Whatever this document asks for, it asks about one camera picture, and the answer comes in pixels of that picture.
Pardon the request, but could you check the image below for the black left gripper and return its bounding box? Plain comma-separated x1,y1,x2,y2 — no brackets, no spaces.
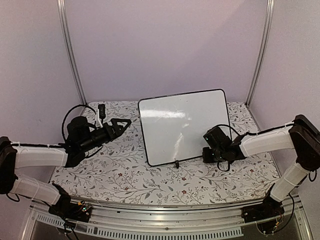
79,118,131,153

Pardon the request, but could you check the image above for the white whiteboard black frame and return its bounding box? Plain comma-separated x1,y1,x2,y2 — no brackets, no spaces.
137,89,230,167

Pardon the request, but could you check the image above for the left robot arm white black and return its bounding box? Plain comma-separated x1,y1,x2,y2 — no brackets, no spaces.
0,116,132,217

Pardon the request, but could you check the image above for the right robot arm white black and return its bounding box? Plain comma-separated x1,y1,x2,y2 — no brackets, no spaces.
202,114,320,218

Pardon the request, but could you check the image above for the floral patterned table mat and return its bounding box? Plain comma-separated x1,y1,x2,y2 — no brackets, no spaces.
50,101,279,206

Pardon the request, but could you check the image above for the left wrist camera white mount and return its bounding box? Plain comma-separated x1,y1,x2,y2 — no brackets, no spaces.
95,104,106,128

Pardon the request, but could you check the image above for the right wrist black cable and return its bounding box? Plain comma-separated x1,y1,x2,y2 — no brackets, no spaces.
216,124,243,172

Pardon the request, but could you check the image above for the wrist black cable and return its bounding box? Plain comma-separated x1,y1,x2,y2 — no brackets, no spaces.
59,104,98,141
216,124,243,172

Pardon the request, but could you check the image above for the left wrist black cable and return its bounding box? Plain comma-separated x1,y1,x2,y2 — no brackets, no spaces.
59,104,98,141

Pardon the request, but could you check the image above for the front aluminium rail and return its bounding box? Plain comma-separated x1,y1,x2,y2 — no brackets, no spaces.
21,194,315,240

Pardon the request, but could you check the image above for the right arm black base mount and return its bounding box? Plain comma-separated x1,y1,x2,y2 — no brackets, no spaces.
241,196,285,223

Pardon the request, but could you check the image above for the left aluminium frame post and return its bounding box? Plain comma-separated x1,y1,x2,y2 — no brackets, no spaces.
56,0,87,104

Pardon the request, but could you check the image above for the aluminium frame post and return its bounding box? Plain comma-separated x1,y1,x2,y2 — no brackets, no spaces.
56,0,87,104
245,0,275,108

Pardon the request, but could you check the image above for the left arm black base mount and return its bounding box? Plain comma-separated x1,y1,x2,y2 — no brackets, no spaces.
48,198,93,223

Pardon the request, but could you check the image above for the right aluminium frame post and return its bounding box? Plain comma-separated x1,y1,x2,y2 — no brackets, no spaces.
245,0,275,108

